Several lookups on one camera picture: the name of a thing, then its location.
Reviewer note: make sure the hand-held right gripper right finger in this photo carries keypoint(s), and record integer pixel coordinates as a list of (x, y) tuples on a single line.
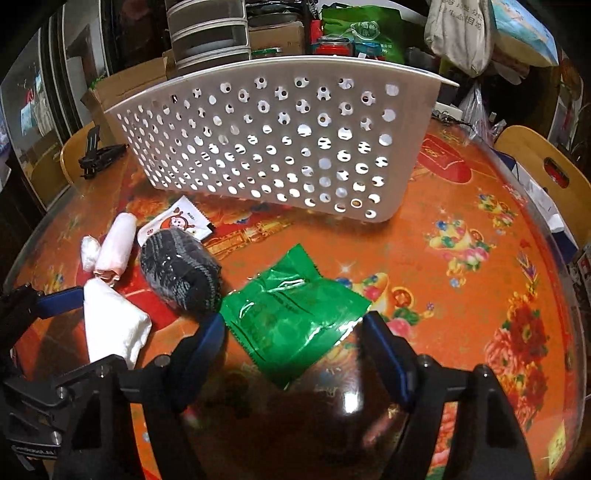
[(384, 347)]

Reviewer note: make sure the wooden chair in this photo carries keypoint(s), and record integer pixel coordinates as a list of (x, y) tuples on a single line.
[(69, 157), (526, 152)]

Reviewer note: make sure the green shopping bag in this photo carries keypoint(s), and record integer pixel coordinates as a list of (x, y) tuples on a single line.
[(369, 27)]

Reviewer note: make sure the pink and white cloth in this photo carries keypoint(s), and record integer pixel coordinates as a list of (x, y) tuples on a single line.
[(115, 244)]

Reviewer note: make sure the white perforated plastic basket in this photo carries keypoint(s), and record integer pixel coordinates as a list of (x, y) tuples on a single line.
[(323, 68)]

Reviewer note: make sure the dark glass door cabinet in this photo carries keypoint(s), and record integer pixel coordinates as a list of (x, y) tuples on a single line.
[(41, 83)]

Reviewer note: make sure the beige canvas tote bag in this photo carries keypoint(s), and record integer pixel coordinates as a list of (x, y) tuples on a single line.
[(457, 32)]

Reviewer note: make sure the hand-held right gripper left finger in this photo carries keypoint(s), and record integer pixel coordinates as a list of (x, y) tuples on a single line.
[(208, 344)]

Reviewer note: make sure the green plastic packet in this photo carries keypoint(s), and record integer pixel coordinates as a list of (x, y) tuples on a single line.
[(286, 314)]

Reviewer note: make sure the open cardboard box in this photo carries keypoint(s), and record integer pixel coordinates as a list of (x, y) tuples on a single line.
[(120, 87)]

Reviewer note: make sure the dark grey sock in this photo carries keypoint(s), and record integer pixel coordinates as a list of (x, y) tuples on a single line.
[(180, 272)]

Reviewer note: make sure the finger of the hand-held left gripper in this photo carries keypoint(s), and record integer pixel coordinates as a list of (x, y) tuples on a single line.
[(62, 302)]

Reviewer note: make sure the brown cardboard carton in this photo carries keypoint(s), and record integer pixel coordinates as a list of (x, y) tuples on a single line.
[(277, 39)]

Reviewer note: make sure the blue and white box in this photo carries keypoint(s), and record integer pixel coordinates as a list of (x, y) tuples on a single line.
[(540, 198)]

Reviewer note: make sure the white cartoon printed packet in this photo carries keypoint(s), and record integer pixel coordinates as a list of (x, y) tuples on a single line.
[(180, 217)]

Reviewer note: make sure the orange printed tablecloth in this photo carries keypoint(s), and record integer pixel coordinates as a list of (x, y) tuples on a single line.
[(461, 286)]

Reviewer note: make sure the clear plastic bag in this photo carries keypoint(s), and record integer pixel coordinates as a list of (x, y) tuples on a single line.
[(473, 108)]

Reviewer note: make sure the blue printed paper bag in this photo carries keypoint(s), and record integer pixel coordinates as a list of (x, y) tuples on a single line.
[(521, 27)]

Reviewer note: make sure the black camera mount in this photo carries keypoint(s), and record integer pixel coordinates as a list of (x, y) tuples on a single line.
[(99, 157)]

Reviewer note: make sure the grey tiered food cover stack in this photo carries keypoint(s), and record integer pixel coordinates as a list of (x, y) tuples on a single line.
[(207, 32)]

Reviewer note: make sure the small white roll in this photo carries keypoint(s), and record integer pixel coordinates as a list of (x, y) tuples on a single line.
[(90, 251)]

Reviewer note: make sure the glass jar with red lid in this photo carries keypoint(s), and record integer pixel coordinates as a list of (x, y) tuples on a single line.
[(330, 47)]

